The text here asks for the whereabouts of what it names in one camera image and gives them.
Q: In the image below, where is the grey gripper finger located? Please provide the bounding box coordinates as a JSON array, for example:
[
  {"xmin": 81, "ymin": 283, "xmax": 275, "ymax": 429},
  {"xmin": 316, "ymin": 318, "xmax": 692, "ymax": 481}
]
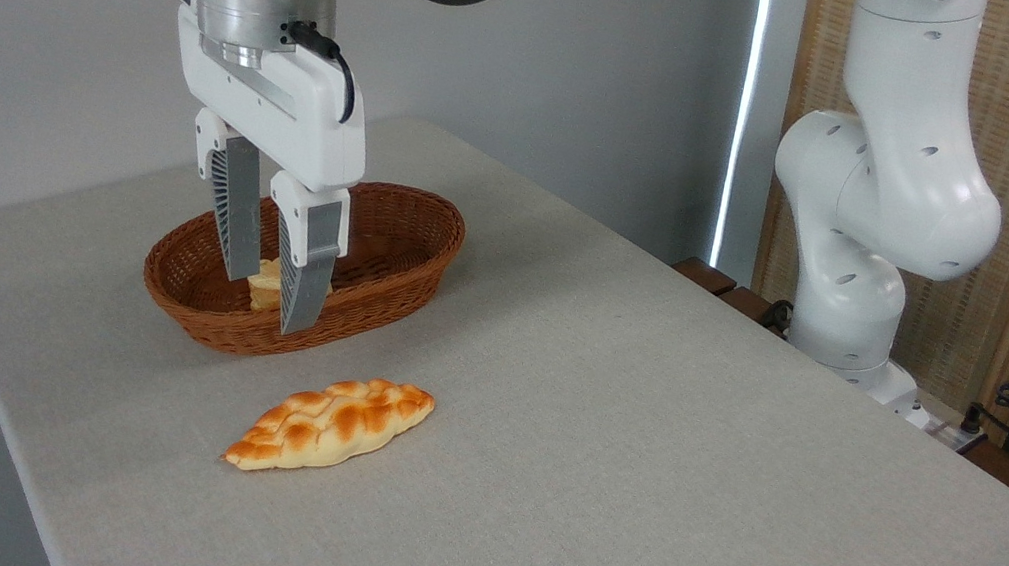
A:
[
  {"xmin": 246, "ymin": 168, "xmax": 359, "ymax": 344},
  {"xmin": 170, "ymin": 106, "xmax": 285, "ymax": 287}
]

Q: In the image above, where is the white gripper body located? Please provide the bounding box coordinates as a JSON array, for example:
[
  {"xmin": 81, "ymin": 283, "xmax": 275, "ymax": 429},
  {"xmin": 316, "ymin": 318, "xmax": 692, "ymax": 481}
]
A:
[{"xmin": 142, "ymin": 0, "xmax": 393, "ymax": 200}]

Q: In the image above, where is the small tan bread piece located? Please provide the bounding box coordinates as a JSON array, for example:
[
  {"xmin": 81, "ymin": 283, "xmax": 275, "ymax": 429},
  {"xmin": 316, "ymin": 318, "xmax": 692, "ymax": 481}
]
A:
[{"xmin": 242, "ymin": 253, "xmax": 336, "ymax": 325}]

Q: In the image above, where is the braided golden bread loaf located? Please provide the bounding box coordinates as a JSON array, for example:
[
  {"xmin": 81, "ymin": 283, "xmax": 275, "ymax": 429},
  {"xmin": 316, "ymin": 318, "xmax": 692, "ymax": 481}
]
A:
[{"xmin": 220, "ymin": 356, "xmax": 438, "ymax": 499}]

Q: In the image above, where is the brown oval wicker basket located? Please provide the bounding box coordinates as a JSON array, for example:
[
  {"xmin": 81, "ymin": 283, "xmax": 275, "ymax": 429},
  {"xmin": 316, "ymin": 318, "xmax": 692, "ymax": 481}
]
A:
[{"xmin": 132, "ymin": 147, "xmax": 472, "ymax": 387}]

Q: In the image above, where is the black power plug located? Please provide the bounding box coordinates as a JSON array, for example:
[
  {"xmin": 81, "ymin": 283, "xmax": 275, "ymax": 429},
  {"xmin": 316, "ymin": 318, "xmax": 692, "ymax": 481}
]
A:
[{"xmin": 960, "ymin": 401, "xmax": 993, "ymax": 438}]

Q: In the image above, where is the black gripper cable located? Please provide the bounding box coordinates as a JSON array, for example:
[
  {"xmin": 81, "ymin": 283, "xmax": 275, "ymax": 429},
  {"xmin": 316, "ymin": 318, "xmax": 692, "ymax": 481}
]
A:
[{"xmin": 273, "ymin": 18, "xmax": 368, "ymax": 126}]

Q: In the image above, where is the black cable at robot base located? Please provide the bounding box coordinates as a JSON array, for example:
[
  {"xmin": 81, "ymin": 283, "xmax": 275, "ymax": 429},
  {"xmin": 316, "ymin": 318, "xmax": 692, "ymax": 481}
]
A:
[{"xmin": 757, "ymin": 297, "xmax": 797, "ymax": 335}]

